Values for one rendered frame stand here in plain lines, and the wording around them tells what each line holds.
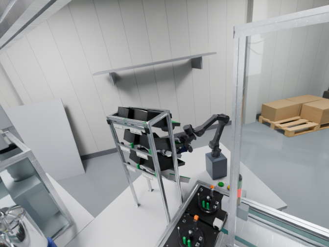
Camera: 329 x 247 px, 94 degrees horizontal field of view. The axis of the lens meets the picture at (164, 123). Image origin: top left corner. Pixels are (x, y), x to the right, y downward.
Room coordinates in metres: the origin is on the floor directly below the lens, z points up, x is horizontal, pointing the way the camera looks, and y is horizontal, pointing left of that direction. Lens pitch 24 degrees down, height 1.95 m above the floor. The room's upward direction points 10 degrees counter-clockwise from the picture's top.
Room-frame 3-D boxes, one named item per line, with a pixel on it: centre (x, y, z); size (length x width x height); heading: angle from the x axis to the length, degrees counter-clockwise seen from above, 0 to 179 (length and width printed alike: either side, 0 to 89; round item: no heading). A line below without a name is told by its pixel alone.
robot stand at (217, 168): (1.10, -0.40, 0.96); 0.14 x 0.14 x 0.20; 8
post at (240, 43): (0.48, -0.25, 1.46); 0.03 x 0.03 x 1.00; 50
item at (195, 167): (1.09, -0.35, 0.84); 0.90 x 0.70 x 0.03; 8
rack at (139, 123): (0.86, 0.15, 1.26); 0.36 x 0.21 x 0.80; 50
